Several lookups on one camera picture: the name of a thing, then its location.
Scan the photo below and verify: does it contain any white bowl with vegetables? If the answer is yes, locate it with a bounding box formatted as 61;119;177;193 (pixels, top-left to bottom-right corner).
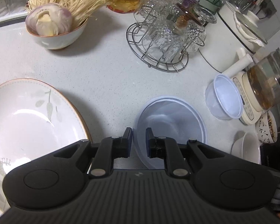
26;17;88;50

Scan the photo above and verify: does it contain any crystal glass cup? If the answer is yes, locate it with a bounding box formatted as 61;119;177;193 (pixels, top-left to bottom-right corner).
141;19;185;63

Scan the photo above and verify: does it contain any small patterned ceramic bowl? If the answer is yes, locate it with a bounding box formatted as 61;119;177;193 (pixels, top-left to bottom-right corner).
255;110;278;144

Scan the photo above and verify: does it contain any glass kettle on base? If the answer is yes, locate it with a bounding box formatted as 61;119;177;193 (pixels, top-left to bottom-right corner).
232;48;280;125

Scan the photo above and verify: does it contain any small clear plastic bowl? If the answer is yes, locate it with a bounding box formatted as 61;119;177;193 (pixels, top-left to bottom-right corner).
205;74;243;120

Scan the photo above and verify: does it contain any small white ceramic bowl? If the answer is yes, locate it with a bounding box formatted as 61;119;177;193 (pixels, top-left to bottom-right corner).
231;133;260;164

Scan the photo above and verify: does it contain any large clear plastic bowl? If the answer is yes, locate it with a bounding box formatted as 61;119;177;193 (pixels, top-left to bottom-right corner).
133;96;208;169

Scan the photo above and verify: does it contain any amber glass saucer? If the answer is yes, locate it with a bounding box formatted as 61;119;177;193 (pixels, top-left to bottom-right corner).
176;3;202;26

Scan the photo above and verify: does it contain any white electric cooking pot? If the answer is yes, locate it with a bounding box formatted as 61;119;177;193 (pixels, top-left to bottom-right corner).
199;1;267;73

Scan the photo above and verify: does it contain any wire cup holder rack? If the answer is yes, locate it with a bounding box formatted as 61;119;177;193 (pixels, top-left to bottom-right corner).
126;0;206;72

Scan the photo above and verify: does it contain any large white leaf-pattern plate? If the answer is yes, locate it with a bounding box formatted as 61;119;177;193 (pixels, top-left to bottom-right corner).
0;78;91;216

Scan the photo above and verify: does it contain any sliced purple onion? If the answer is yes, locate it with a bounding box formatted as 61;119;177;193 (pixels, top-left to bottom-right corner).
25;3;73;36

